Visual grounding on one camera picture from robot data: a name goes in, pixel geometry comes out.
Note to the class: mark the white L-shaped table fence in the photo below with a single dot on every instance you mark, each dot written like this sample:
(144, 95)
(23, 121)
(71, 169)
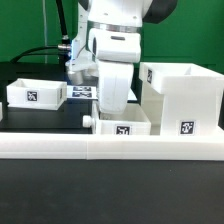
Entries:
(118, 147)

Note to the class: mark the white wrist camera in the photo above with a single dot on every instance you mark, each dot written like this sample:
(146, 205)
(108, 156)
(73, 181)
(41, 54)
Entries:
(114, 46)

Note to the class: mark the white rear drawer box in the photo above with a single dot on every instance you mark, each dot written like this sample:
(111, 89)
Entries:
(36, 94)

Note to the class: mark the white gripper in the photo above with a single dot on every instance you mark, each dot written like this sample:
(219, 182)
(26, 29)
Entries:
(113, 87)

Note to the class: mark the white front drawer box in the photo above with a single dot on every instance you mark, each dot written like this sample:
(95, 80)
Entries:
(133, 121)

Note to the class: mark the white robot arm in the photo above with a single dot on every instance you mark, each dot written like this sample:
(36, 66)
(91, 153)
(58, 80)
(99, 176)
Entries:
(126, 16)

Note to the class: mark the white drawer cabinet frame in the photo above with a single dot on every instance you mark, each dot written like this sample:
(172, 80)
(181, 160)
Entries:
(183, 99)

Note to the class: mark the white drawer box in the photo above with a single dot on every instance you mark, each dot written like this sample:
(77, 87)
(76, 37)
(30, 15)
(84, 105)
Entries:
(36, 94)
(133, 121)

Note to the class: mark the white marker tag sheet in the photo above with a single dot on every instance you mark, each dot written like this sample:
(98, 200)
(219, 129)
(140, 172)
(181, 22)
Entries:
(76, 93)

